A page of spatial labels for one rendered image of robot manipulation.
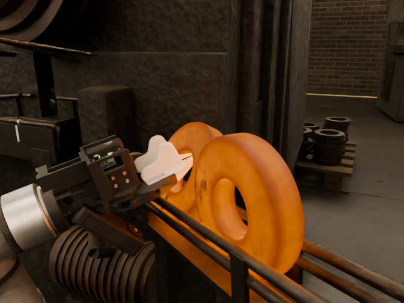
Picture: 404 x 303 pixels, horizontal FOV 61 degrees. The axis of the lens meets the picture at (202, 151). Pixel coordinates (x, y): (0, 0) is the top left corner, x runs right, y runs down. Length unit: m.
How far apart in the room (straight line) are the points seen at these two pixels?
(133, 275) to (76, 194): 0.23
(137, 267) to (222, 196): 0.28
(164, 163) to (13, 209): 0.19
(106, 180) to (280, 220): 0.23
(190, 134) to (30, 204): 0.23
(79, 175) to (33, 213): 0.07
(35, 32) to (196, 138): 0.48
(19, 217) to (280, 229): 0.30
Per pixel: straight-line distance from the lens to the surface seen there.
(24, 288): 0.51
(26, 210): 0.45
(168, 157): 0.47
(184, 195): 0.47
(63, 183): 0.45
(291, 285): 0.29
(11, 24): 0.87
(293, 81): 1.52
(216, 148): 0.36
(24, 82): 1.04
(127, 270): 0.64
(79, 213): 0.47
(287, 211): 0.31
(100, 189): 0.44
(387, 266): 1.70
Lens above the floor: 0.89
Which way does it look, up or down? 17 degrees down
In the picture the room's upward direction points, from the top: straight up
